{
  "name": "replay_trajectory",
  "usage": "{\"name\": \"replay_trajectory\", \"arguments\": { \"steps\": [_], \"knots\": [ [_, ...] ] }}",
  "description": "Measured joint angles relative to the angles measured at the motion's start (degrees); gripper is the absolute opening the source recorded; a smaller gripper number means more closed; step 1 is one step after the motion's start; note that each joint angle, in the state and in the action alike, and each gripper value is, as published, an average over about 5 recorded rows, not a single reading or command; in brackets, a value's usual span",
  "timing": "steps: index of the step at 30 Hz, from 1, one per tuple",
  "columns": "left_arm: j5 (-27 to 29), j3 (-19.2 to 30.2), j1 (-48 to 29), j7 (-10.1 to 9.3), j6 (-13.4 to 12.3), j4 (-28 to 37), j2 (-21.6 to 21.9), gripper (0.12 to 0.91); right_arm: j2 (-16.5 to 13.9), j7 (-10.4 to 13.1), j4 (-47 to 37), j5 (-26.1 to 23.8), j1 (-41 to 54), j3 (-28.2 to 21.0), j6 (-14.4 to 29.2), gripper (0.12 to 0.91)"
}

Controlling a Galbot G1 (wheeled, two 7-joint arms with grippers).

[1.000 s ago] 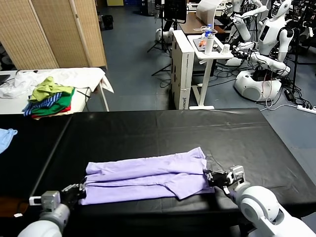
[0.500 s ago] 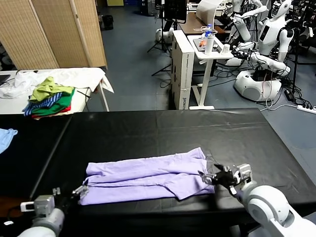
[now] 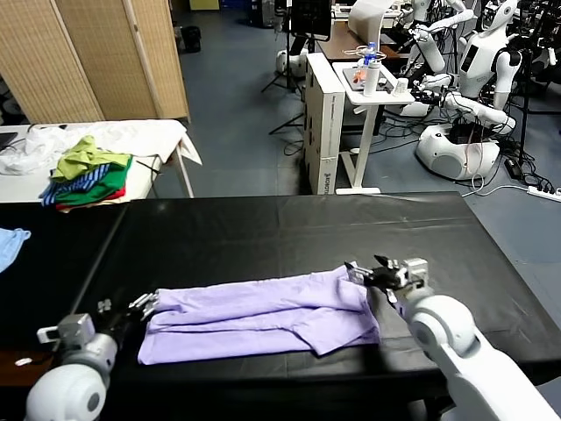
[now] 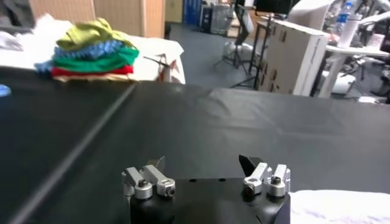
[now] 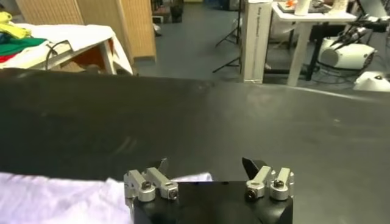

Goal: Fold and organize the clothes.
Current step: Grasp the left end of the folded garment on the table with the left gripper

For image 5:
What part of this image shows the green folded garment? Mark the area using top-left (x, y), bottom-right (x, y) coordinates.
top-left (0, 37), bottom-right (47, 57)

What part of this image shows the black plastic table cover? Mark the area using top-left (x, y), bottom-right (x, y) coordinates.
top-left (0, 68), bottom-right (390, 224)

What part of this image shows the large white robot base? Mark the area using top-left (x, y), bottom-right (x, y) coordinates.
top-left (318, 36), bottom-right (376, 70)

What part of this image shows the white robot arm with cables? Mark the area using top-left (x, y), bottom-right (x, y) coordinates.
top-left (330, 16), bottom-right (390, 49)

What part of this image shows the wooden folding screen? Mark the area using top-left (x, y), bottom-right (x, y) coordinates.
top-left (15, 0), bottom-right (157, 61)

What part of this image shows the white standing desk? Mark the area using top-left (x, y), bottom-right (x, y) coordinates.
top-left (271, 1), bottom-right (357, 87)

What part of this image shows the lavender t-shirt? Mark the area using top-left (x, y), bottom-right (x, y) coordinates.
top-left (0, 172), bottom-right (214, 224)

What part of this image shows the white paper cup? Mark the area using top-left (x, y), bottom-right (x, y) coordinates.
top-left (331, 0), bottom-right (348, 15)

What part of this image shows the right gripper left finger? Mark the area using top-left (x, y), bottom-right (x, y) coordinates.
top-left (123, 157), bottom-right (179, 202)

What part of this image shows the black cable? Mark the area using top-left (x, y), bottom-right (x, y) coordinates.
top-left (44, 39), bottom-right (74, 71)

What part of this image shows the lime green garment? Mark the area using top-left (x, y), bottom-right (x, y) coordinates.
top-left (0, 11), bottom-right (32, 40)

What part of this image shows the black tripod stand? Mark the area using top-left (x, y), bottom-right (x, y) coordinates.
top-left (212, 0), bottom-right (244, 74)

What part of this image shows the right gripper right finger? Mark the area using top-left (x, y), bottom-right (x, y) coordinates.
top-left (242, 157), bottom-right (295, 201)

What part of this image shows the black trash bin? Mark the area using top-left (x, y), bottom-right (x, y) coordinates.
top-left (169, 0), bottom-right (185, 24)

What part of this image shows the red folded garment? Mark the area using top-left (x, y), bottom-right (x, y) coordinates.
top-left (0, 53), bottom-right (20, 64)

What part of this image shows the tall white cardboard box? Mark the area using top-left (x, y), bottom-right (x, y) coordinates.
top-left (242, 0), bottom-right (273, 83)

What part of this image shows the white folding table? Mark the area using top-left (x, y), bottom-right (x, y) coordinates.
top-left (0, 23), bottom-right (134, 75)

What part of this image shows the white side table frame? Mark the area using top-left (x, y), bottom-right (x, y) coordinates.
top-left (45, 39), bottom-right (118, 75)

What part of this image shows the white thermos bottle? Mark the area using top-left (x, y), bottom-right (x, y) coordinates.
top-left (294, 0), bottom-right (312, 16)

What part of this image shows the gray tray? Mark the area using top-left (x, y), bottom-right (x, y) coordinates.
top-left (277, 1), bottom-right (298, 13)

